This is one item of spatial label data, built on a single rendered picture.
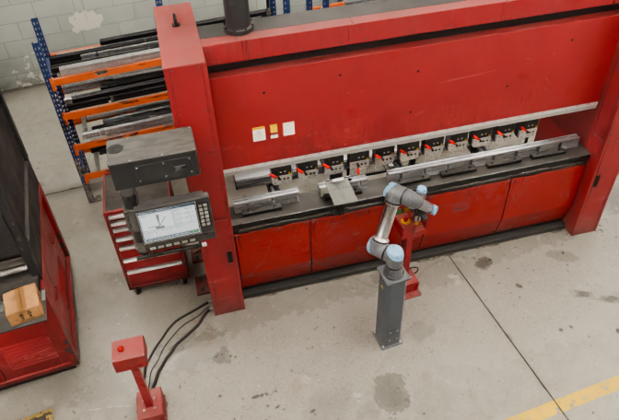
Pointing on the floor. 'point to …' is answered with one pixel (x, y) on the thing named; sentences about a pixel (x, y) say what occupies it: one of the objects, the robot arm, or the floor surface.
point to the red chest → (112, 208)
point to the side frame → (599, 169)
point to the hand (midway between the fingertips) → (416, 221)
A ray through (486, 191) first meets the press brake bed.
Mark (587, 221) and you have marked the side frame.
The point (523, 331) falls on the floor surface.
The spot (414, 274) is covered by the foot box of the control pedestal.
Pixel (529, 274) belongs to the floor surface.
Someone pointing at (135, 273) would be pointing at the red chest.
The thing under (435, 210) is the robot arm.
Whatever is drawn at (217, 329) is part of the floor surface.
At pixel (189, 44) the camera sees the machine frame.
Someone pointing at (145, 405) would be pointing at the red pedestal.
